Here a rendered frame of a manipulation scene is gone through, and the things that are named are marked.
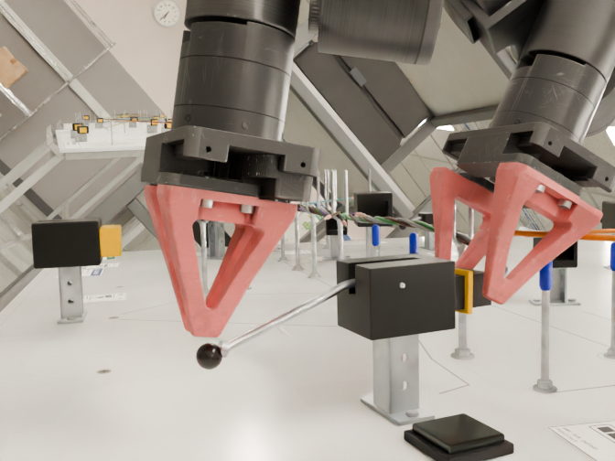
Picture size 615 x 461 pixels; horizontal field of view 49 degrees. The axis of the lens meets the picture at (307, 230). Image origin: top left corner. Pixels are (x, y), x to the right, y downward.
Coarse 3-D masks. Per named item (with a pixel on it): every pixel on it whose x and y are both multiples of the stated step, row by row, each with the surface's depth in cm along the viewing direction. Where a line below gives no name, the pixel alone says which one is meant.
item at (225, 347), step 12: (336, 288) 38; (348, 288) 38; (312, 300) 37; (324, 300) 38; (288, 312) 37; (300, 312) 37; (264, 324) 36; (276, 324) 36; (240, 336) 36; (252, 336) 36; (228, 348) 35
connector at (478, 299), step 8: (480, 272) 41; (456, 280) 40; (464, 280) 40; (480, 280) 41; (456, 288) 40; (464, 288) 40; (480, 288) 41; (456, 296) 40; (464, 296) 40; (472, 296) 40; (480, 296) 41; (456, 304) 40; (464, 304) 40; (472, 304) 40; (480, 304) 41; (488, 304) 41
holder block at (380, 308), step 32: (384, 256) 41; (416, 256) 41; (352, 288) 39; (384, 288) 37; (416, 288) 38; (448, 288) 39; (352, 320) 39; (384, 320) 37; (416, 320) 38; (448, 320) 39
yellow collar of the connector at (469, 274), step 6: (456, 270) 41; (462, 270) 40; (468, 270) 40; (468, 276) 40; (468, 282) 40; (468, 288) 40; (468, 294) 40; (468, 300) 40; (468, 306) 40; (462, 312) 40; (468, 312) 40
